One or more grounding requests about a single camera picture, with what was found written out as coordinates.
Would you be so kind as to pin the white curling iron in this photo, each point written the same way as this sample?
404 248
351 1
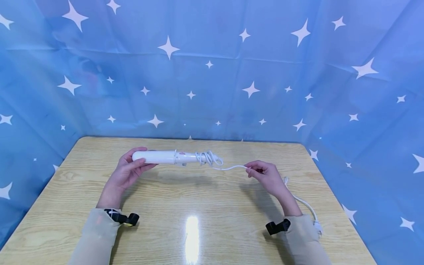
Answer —
165 157

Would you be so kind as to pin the person's left forearm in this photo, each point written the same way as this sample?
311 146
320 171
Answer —
101 228

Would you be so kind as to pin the person's right fingers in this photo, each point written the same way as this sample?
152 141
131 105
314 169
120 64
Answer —
255 169

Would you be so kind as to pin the person's right forearm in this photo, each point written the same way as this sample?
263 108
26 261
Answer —
303 235

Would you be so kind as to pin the black wrist band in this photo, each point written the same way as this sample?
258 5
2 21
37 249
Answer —
124 218
278 226

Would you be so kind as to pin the person's right hand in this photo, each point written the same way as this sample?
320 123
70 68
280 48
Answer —
270 178

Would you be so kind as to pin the person's left hand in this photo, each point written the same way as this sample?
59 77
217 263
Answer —
123 175

